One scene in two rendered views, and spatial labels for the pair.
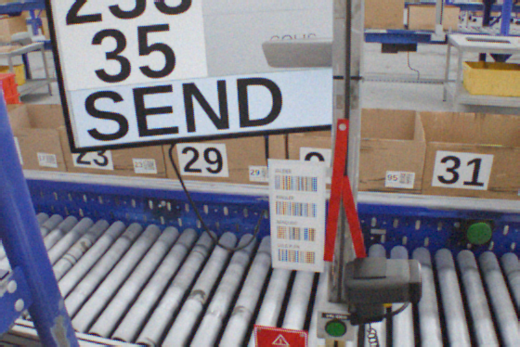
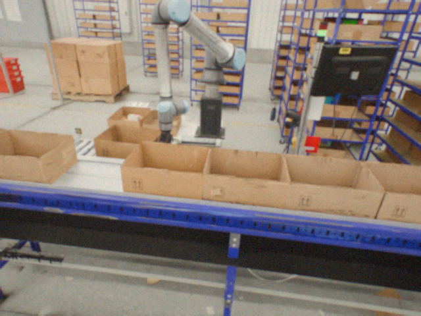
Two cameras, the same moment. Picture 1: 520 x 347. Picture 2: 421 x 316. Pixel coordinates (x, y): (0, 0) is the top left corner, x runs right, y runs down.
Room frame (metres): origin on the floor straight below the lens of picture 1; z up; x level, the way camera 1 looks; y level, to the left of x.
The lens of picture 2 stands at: (2.38, -1.04, 1.71)
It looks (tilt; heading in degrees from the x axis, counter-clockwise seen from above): 28 degrees down; 172
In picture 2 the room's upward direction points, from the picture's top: 3 degrees clockwise
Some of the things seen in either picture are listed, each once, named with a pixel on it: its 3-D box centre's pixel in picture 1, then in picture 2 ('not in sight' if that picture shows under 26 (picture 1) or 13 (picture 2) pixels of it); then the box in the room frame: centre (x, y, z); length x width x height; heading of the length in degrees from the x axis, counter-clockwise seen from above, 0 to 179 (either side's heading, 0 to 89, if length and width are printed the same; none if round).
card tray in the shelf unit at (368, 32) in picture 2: not in sight; (350, 31); (0.06, 0.38, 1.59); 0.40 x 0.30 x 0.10; 166
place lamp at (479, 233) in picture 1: (479, 234); not in sight; (1.00, -0.61, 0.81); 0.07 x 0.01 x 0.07; 76
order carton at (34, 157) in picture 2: not in sight; (25, 156); (0.91, -1.83, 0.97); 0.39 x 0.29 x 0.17; 76
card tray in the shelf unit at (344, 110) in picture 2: not in sight; (332, 104); (0.06, 0.39, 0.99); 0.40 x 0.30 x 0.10; 162
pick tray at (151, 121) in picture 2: not in sight; (163, 122); (-0.03, -1.12, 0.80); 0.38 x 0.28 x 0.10; 171
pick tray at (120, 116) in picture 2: not in sight; (130, 118); (-0.13, -1.42, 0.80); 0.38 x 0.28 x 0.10; 169
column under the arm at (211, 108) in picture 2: not in sight; (211, 114); (0.10, -0.71, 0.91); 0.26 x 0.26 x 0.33; 78
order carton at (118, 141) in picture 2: not in sight; (131, 145); (0.51, -1.34, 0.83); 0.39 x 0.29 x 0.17; 71
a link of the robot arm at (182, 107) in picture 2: not in sight; (177, 107); (0.55, -1.00, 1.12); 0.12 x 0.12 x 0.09; 39
